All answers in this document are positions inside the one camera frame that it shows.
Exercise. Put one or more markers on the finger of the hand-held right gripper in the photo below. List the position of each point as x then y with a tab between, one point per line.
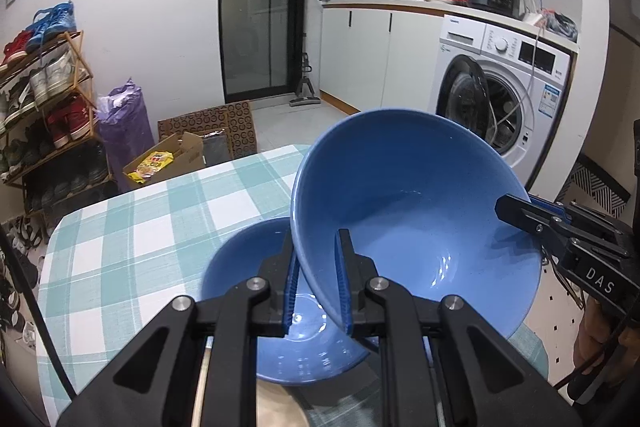
550	204
520	214

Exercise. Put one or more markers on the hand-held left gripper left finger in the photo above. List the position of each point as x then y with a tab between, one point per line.
291	302

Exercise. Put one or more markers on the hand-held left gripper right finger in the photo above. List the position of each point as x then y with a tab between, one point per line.
345	287

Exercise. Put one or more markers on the light blue bowl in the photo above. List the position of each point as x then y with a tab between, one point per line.
235	267

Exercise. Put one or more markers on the beige round plate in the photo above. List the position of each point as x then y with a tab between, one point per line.
282	407

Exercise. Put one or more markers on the dark blue bowl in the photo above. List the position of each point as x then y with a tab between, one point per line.
410	187

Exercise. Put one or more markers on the person's right hand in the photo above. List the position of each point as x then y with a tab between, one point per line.
590	332

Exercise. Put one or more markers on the black and white zigzag rug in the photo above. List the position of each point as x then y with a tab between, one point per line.
597	187

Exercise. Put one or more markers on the white washing machine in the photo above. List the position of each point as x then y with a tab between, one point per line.
520	72

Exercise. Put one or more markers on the teal checkered tablecloth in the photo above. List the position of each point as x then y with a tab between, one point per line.
125	257

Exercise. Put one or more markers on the dark plastic bag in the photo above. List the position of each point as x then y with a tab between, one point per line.
560	27

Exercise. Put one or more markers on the open cardboard box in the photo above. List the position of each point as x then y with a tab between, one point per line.
187	157

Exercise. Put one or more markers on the brown patterned cardboard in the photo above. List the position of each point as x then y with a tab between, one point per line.
220	127

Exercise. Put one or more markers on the yellow snack packet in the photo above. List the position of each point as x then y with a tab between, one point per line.
150	164

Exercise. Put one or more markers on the stick vacuum cleaner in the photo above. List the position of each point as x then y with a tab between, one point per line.
302	77

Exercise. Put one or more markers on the white base cabinets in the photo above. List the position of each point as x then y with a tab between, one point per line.
360	52

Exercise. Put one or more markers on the purple plastic bag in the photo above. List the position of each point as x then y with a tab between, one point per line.
125	127

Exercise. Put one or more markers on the pile of dark shoes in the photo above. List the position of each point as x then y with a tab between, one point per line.
17	257

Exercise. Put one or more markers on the black framed glass door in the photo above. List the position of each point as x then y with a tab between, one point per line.
260	2

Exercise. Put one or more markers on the wooden shoe rack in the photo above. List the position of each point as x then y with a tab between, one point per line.
82	72

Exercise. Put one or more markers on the shoe rack with shoes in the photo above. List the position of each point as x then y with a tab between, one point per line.
50	72

